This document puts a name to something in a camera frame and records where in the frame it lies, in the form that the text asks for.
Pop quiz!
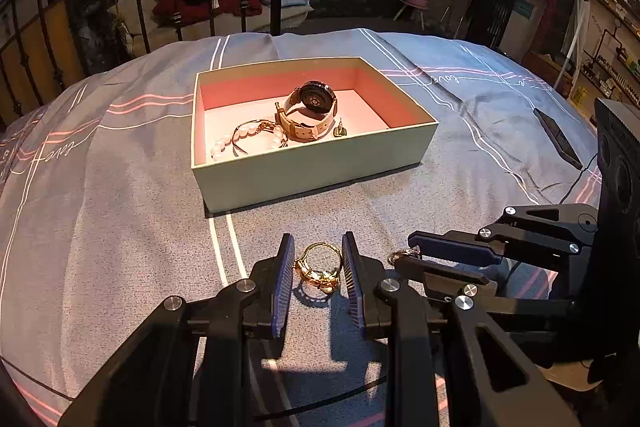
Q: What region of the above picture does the small gold earring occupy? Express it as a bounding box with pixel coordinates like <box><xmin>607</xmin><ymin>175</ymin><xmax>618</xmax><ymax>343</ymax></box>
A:
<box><xmin>333</xmin><ymin>120</ymin><xmax>348</xmax><ymax>138</ymax></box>

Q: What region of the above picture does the gold ring bangle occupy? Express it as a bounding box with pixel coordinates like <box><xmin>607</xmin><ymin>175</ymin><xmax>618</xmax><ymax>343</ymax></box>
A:
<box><xmin>294</xmin><ymin>242</ymin><xmax>344</xmax><ymax>297</ymax></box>

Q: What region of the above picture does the gold jewelry cluster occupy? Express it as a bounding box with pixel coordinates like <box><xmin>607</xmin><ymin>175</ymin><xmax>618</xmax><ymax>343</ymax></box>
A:
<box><xmin>387</xmin><ymin>246</ymin><xmax>421</xmax><ymax>267</ymax></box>

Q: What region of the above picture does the thin gold bangle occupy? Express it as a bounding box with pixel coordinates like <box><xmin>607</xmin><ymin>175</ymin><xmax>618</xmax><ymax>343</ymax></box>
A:
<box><xmin>230</xmin><ymin>118</ymin><xmax>288</xmax><ymax>156</ymax></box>

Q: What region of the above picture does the black smartphone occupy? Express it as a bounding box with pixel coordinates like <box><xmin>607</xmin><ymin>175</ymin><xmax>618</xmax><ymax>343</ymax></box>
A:
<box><xmin>533</xmin><ymin>108</ymin><xmax>584</xmax><ymax>170</ymax></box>

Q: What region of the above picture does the grey-blue striped bed cover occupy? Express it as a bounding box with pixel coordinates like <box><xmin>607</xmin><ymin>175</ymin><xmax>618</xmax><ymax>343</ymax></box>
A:
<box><xmin>1</xmin><ymin>28</ymin><xmax>602</xmax><ymax>426</ymax></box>

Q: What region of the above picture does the pink stool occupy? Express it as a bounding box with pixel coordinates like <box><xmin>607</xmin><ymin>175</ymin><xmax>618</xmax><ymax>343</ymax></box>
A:
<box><xmin>393</xmin><ymin>0</ymin><xmax>431</xmax><ymax>30</ymax></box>

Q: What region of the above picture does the white pearl bracelet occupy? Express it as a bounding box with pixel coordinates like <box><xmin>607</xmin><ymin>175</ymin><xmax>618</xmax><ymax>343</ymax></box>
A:
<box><xmin>209</xmin><ymin>123</ymin><xmax>288</xmax><ymax>160</ymax></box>

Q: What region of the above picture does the tan strap black watch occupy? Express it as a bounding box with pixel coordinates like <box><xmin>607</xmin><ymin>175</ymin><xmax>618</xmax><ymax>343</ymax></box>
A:
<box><xmin>274</xmin><ymin>80</ymin><xmax>338</xmax><ymax>143</ymax></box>

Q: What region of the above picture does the pale green box pink interior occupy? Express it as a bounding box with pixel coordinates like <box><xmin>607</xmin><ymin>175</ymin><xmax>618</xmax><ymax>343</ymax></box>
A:
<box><xmin>191</xmin><ymin>57</ymin><xmax>438</xmax><ymax>215</ymax></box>

